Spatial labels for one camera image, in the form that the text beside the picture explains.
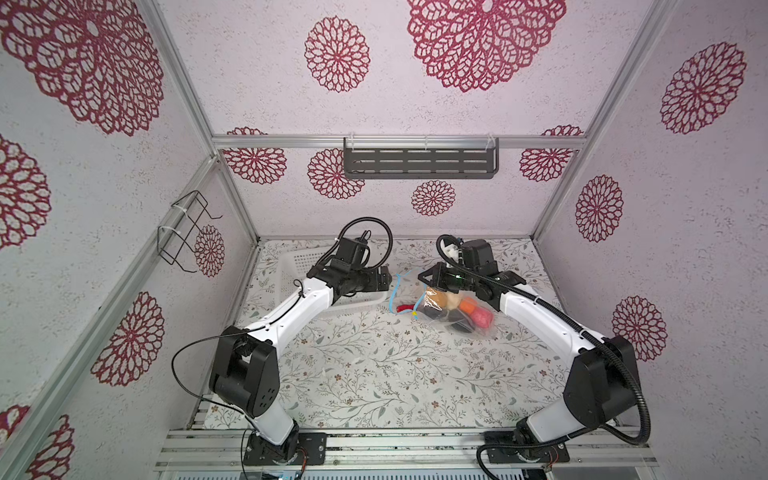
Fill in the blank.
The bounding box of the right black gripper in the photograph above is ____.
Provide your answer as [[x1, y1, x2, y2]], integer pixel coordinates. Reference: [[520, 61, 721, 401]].
[[418, 263, 478, 295]]

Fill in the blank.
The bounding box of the orange toy fruit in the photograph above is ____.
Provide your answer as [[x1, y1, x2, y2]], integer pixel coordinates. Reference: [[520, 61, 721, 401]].
[[458, 297, 478, 316]]

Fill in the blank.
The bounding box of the clear zip top bag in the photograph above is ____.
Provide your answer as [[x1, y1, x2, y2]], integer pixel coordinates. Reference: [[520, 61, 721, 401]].
[[387, 270, 499, 338]]

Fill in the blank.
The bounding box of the pink red toy ball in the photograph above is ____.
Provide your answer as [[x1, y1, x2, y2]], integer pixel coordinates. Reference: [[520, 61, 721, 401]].
[[470, 307, 494, 330]]

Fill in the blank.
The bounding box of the white perforated plastic basket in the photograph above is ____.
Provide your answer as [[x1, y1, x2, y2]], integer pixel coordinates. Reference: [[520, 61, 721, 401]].
[[273, 247, 388, 318]]

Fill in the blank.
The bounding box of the dark oval toy avocado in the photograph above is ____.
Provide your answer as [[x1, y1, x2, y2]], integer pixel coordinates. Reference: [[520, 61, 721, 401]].
[[450, 320, 475, 335]]

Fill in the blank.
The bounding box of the dark eggplant toy green tip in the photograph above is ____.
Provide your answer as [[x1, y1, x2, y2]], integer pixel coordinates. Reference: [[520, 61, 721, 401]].
[[419, 305, 448, 321]]

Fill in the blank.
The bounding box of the yellow toy potato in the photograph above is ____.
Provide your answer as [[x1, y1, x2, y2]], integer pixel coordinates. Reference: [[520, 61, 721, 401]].
[[424, 288, 448, 310]]

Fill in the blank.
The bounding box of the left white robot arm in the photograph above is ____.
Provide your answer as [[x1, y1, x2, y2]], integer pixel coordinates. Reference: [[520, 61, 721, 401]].
[[209, 231, 392, 446]]

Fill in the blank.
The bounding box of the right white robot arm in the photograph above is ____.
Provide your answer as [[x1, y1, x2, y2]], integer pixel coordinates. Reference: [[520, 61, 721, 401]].
[[418, 234, 651, 449]]

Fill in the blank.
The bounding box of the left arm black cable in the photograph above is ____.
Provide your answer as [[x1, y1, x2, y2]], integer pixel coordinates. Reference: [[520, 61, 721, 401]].
[[170, 216, 395, 480]]

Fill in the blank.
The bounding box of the grey slotted wall shelf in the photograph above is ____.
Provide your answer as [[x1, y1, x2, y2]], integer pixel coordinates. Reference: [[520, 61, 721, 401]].
[[342, 137, 500, 180]]

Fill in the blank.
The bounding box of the black wire wall rack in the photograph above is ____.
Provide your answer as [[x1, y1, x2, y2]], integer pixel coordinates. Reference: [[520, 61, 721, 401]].
[[155, 190, 226, 278]]

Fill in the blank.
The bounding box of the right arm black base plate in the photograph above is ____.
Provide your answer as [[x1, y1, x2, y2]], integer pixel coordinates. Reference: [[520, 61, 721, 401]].
[[483, 431, 571, 465]]

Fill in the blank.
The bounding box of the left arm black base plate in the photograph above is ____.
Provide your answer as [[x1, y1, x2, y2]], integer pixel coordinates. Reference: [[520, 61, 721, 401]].
[[243, 431, 328, 467]]

